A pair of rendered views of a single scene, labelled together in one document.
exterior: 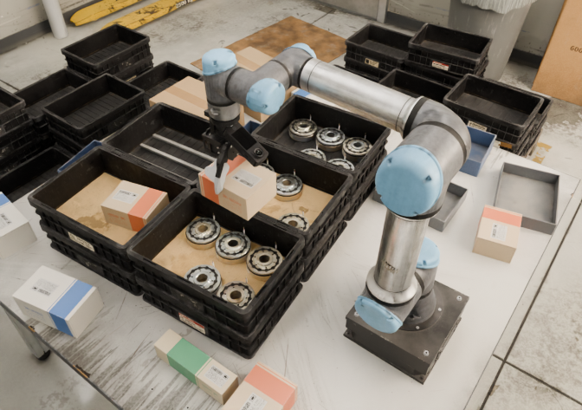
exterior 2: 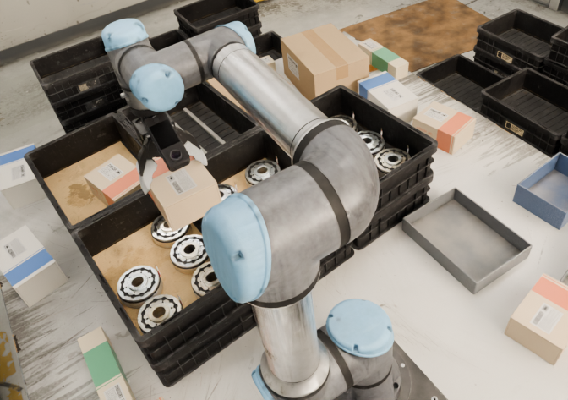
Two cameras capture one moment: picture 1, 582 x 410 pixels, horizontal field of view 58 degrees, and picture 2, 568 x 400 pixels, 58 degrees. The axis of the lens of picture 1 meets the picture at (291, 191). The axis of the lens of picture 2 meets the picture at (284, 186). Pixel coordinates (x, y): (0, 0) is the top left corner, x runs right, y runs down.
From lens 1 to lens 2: 0.62 m
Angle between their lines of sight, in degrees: 20
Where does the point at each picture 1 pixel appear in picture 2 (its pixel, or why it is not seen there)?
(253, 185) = (182, 192)
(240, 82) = (128, 65)
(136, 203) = (115, 181)
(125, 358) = (57, 342)
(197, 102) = not seen: hidden behind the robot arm
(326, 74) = (235, 68)
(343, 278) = (319, 320)
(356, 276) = not seen: hidden behind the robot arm
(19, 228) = (29, 183)
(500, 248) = (540, 342)
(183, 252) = (143, 245)
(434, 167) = (255, 240)
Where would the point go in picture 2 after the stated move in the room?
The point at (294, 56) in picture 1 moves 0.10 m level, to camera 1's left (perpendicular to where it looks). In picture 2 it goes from (213, 38) to (161, 32)
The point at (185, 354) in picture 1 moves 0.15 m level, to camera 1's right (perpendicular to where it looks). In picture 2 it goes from (100, 360) to (153, 380)
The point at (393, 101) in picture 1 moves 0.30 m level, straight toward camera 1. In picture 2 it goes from (291, 120) to (128, 281)
